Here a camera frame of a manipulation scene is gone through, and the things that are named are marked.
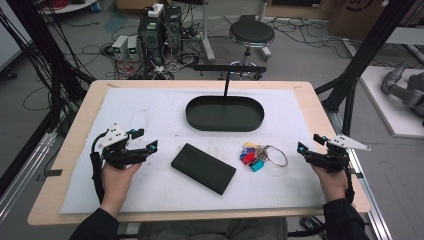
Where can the person's left hand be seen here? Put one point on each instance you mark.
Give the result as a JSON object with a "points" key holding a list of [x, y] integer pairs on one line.
{"points": [[116, 186]]}

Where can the white table leg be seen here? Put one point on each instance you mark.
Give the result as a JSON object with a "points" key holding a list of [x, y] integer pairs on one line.
{"points": [[207, 33]]}

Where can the grey bench power supply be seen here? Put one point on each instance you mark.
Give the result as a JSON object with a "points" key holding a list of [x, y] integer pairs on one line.
{"points": [[119, 48], [133, 48]]}

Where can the black rectangular wallet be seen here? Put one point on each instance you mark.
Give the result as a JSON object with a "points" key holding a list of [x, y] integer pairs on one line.
{"points": [[203, 168]]}

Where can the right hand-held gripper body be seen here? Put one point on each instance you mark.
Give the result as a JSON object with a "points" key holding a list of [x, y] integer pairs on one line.
{"points": [[335, 155]]}

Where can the wooden table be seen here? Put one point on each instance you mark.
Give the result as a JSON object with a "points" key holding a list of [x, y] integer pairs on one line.
{"points": [[83, 133]]}

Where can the white table mat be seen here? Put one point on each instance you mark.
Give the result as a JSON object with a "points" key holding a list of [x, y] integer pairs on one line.
{"points": [[166, 110]]}

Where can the black round stool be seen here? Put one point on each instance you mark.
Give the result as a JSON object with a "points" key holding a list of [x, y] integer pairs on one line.
{"points": [[251, 33]]}

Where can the black computer tower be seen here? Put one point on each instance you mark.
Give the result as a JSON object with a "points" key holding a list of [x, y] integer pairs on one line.
{"points": [[150, 36], [172, 23]]}

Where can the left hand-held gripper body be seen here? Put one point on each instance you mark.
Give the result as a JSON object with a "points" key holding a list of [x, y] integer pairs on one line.
{"points": [[115, 155]]}

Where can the person's right hand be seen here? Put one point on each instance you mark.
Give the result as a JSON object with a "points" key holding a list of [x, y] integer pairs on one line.
{"points": [[331, 185]]}

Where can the white platform board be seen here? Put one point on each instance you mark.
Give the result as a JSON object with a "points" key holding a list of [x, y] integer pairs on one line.
{"points": [[396, 123]]}

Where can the cardboard box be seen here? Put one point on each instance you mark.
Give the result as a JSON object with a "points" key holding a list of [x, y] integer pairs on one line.
{"points": [[356, 16]]}

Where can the black oval tray with hanger bar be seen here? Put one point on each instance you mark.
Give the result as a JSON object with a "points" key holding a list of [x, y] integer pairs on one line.
{"points": [[225, 115]]}

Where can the white power strip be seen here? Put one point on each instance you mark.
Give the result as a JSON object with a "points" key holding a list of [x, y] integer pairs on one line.
{"points": [[156, 10]]}

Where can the black tape strip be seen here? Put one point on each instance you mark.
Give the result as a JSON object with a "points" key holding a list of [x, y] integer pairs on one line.
{"points": [[53, 173]]}

